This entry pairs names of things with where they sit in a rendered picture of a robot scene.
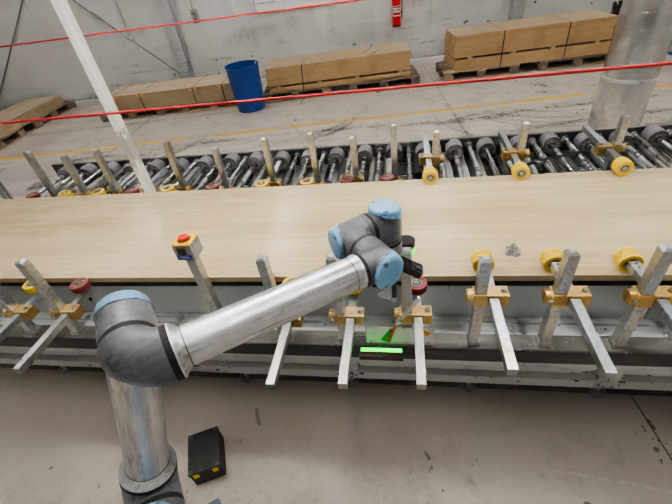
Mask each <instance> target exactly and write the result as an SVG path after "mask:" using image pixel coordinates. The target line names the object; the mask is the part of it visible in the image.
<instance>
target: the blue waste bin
mask: <svg viewBox="0 0 672 504"><path fill-rule="evenodd" d="M258 63H259V61H258V60H243V61H238V62H234V63H231V64H228V65H226V66H225V67H224V69H225V70H226V73H227V76H228V79H229V82H230V85H231V88H232V91H233V94H234V97H235V100H236V101H237V100H249V99H260V98H264V94H263V89H262V83H261V77H262V76H261V67H260V72H259V66H260V63H259V66H258ZM237 106H238V109H239V112H241V113H252V112H256V111H260V110H262V109H264V108H265V101H260V102H249V103H238V104H237Z"/></svg>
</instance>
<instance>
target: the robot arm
mask: <svg viewBox="0 0 672 504"><path fill-rule="evenodd" d="M328 241H329V245H330V247H331V250H332V252H333V253H334V255H335V256H336V258H338V259H340V260H338V261H336V262H333V263H331V264H329V265H326V266H324V267H321V268H319V269H316V270H314V271H311V272H309V273H307V274H304V275H302V276H299V277H297V278H294V279H292V280H289V281H287V282H285V283H282V284H280V285H277V286H275V287H272V288H270V289H267V290H265V291H263V292H260V293H258V294H255V295H253V296H250V297H248V298H245V299H243V300H241V301H238V302H236V303H233V304H231V305H228V306H226V307H223V308H221V309H219V310H216V311H214V312H211V313H209V314H206V315H204V316H201V317H199V318H197V319H194V320H192V321H189V322H187V323H184V324H182V325H179V326H174V325H171V324H168V323H164V324H162V325H159V326H158V323H157V320H156V316H155V313H154V305H153V303H152V302H151V300H150V299H149V297H148V296H147V295H145V294H144V293H141V292H139V291H135V290H121V291H116V292H113V293H111V294H109V295H107V296H105V297H104V298H103V299H101V300H100V301H99V302H98V303H97V305H96V307H95V309H94V314H93V321H94V323H95V334H96V344H97V359H98V361H99V364H100V366H101V368H102V369H103V370H104V371H105V373H106V378H107V383H108V387H109V392H110V397H111V402H112V407H113V412H114V417H115V422H116V427H117V432H118V437H119V442H120V446H121V451H122V456H123V460H122V462H121V464H120V466H119V469H118V480H119V484H120V489H121V493H122V500H123V504H185V500H184V496H183V491H182V487H181V483H180V479H179V473H178V464H177V455H176V452H175V450H174V448H173V447H172V446H171V445H170V444H168V441H167V431H166V422H165V413H164V403H163V394H162V386H166V385H170V384H173V383H176V382H178V381H180V380H182V379H185V378H187V377H188V375H189V373H190V371H191V369H192V367H193V366H194V365H197V364H199V363H201V362H203V361H205V360H208V359H210V358H212V357H214V356H216V355H219V354H221V353H223V352H225V351H227V350H230V349H232V348H234V347H236V346H238V345H241V344H243V343H245V342H247V341H249V340H251V339H254V338H256V337H258V336H260V335H262V334H265V333H267V332H269V331H271V330H273V329H276V328H278V327H280V326H282V325H284V324H287V323H289V322H291V321H293V320H295V319H298V318H300V317H302V316H304V315H306V314H308V313H311V312H313V311H315V310H317V309H319V308H322V307H324V306H326V305H328V304H330V303H333V302H335V301H337V300H339V299H341V298H344V297H346V296H348V295H350V294H352V293H355V292H357V291H359V290H361V289H366V288H368V287H370V286H372V287H378V288H379V289H380V290H383V292H381V293H379V297H381V298H386V299H391V300H392V301H393V302H395V301H396V300H397V285H398V279H399V278H400V276H401V274H402V272H403V273H406V274H408V275H411V276H413V277H416V278H418V279H419V278H420V277H421V276H422V275H423V265H422V264H420V263H417V262H415V261H413V260H410V259H408V258H406V257H403V256H401V253H402V214H401V207H400V205H399V204H398V203H397V202H395V201H393V200H390V199H377V200H374V201H372V202H371V203H370V204H369V206H368V212H366V213H363V214H361V215H359V216H356V217H354V218H352V219H349V220H347V221H345V222H343V223H340V224H336V226H334V227H332V228H330V229H329V230H328Z"/></svg>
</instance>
